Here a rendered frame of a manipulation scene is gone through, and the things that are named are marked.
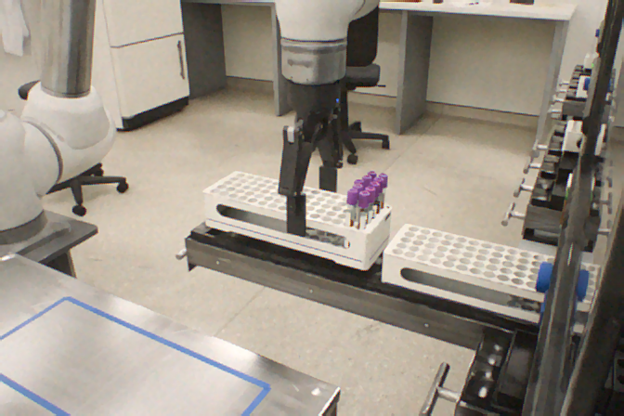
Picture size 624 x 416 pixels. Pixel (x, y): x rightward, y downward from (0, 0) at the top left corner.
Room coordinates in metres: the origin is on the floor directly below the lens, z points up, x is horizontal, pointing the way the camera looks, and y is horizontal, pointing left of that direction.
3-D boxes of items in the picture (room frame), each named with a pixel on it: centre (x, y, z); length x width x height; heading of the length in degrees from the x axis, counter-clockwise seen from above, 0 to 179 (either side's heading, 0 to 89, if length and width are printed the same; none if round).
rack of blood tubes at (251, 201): (0.77, 0.04, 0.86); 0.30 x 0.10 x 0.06; 63
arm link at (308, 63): (0.75, 0.01, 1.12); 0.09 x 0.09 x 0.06
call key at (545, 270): (0.42, -0.21, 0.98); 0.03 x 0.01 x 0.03; 153
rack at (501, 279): (0.63, -0.24, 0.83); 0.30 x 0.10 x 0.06; 63
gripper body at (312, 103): (0.75, 0.01, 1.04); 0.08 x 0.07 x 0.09; 153
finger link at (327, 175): (0.80, -0.01, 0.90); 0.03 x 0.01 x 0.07; 63
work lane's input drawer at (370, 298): (0.71, -0.08, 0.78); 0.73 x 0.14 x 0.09; 63
